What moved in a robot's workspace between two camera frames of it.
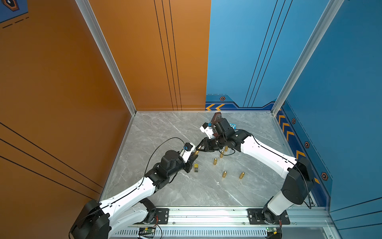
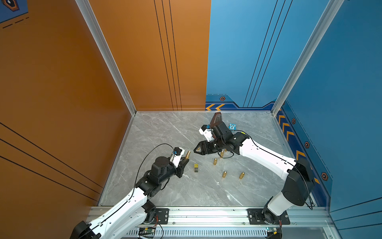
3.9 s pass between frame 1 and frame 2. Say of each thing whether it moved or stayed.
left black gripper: moved
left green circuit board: stayed
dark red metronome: stayed
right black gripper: stayed
